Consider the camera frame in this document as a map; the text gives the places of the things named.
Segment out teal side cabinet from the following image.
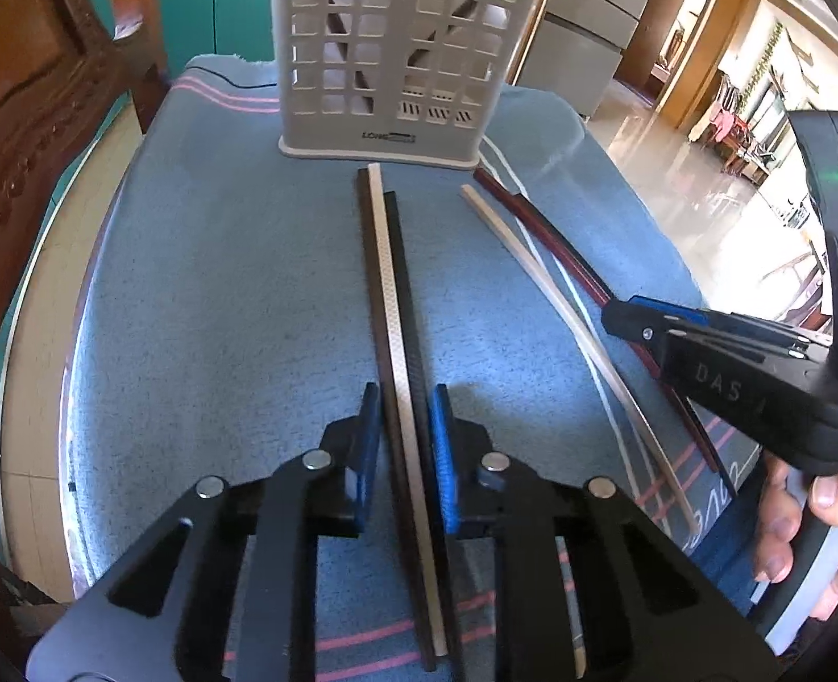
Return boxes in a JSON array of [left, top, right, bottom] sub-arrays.
[[78, 0, 281, 79]]

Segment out wooden glass partition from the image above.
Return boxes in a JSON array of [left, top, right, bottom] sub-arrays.
[[505, 0, 569, 86]]

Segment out pink cloth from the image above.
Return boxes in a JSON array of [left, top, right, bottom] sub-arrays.
[[703, 106, 741, 152]]

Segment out carved wooden chair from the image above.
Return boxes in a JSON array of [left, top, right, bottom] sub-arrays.
[[0, 0, 171, 682]]

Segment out green vine garland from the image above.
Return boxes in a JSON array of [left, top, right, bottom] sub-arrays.
[[739, 21, 784, 115]]

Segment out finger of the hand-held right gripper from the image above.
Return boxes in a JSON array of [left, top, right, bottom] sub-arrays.
[[628, 294, 828, 357], [600, 300, 677, 363]]

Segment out blue striped towel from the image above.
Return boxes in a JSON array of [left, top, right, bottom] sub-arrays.
[[67, 53, 761, 682]]

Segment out white plastic utensil holder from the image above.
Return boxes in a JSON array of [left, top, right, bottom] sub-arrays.
[[269, 0, 566, 170]]

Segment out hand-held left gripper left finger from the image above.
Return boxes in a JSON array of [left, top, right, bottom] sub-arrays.
[[24, 382, 383, 682]]

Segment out grey refrigerator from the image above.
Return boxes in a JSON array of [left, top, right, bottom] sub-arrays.
[[511, 0, 672, 122]]

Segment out wooden dining chairs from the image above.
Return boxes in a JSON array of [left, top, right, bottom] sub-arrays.
[[689, 78, 775, 178]]

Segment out dark red chopstick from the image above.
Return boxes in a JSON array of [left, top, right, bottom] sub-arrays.
[[473, 168, 722, 473]]

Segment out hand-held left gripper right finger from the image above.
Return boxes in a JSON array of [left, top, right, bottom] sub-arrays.
[[426, 384, 782, 682]]

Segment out wooden doorway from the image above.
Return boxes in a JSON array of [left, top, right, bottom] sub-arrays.
[[614, 0, 757, 129]]

